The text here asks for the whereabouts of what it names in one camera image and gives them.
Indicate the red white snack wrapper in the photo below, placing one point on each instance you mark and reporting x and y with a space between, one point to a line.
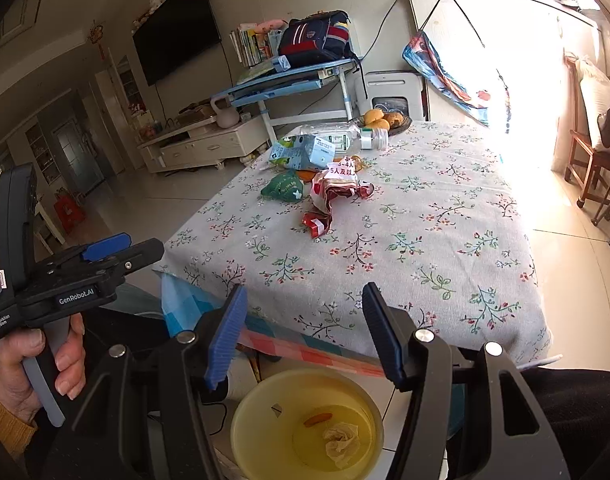
340 179

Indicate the dark fruit plate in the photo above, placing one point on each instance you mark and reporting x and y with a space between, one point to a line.
393 131

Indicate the blue kids study desk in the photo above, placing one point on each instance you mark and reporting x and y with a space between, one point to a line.
290 83

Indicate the yellow orange fruit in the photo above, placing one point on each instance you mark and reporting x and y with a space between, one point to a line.
375 119

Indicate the yellow plastic trash bin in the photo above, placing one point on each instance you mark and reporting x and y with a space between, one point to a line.
269 440

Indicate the row of books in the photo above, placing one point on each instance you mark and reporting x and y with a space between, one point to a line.
256 43

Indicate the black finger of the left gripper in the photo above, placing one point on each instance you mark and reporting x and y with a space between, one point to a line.
130 260

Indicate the light blue milk carton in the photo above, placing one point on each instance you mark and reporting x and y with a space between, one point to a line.
302 152

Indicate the orange peel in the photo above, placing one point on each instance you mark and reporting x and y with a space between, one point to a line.
308 175
317 419

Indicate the black wall television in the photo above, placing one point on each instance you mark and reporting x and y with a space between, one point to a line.
174 34

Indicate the green plush toy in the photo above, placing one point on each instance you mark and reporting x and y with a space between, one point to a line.
286 187

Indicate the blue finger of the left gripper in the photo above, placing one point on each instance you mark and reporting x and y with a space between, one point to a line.
106 247

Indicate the colourful hanging bag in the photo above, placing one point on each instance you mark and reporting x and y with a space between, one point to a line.
474 86

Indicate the orange peel under carton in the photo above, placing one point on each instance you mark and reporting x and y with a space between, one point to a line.
308 175

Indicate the navy red school backpack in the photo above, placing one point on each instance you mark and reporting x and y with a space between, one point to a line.
320 38

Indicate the clear plastic water bottle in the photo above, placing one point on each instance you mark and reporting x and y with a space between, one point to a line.
343 136

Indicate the white tissue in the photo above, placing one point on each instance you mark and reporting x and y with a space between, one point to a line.
342 443

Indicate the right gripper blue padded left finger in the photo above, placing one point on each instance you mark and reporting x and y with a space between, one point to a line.
222 328

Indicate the wooden chair with cushion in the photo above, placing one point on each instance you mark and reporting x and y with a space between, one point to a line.
588 157

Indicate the orange knit sleeve forearm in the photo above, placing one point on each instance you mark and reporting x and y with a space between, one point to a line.
15 435

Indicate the pink kettlebell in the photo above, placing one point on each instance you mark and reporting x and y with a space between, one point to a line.
227 115

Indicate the floral white tablecloth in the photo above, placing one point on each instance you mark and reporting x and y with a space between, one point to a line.
441 236

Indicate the white TV cabinet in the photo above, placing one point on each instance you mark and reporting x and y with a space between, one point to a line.
202 144

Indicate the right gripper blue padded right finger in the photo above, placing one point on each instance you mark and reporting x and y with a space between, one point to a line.
389 329

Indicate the white air purifier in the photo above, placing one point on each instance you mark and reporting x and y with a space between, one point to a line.
392 92

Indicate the red object on floor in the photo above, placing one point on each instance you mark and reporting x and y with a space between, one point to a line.
69 212

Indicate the orange peel front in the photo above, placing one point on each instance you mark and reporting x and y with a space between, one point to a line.
317 419

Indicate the brown pastry on plate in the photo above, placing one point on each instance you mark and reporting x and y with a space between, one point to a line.
394 119

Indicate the person's left hand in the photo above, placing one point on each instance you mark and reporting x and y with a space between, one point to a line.
19 368

